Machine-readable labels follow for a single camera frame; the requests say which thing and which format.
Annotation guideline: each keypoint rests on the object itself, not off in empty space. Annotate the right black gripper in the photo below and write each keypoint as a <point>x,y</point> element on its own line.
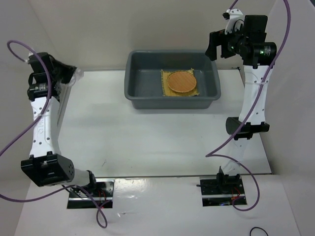
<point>217,38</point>

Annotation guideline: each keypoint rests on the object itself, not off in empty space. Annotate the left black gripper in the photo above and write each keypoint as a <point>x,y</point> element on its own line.
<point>68,69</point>

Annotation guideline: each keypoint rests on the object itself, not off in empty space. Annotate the orange round woven tray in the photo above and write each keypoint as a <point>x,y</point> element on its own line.
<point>181,81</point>

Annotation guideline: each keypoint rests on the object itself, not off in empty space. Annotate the square bamboo mat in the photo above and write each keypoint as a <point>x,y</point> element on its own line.
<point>168,92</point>

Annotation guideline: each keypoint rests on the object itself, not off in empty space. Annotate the clear plastic cup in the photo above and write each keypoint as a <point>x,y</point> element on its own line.
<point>77,75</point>

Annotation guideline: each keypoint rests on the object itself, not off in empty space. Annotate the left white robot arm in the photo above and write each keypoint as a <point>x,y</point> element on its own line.
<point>45,165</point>

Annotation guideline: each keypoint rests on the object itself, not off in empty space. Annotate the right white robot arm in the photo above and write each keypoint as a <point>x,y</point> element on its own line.
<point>244,35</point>

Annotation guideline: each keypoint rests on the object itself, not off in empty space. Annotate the grey plastic bin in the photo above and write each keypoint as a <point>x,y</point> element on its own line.
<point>143,79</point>

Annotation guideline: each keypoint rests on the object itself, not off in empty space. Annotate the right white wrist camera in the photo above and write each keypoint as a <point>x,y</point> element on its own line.
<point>235,19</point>

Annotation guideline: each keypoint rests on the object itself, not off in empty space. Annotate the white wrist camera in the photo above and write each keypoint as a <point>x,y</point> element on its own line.
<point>235,19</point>
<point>31,58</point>

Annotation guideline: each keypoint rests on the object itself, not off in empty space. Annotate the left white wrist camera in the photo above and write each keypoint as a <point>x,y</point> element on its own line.
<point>31,58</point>

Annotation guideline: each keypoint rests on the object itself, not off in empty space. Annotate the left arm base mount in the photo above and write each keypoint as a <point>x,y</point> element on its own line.
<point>103,195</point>

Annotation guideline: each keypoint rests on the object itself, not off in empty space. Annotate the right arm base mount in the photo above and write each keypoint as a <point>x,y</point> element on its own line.
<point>215,193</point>

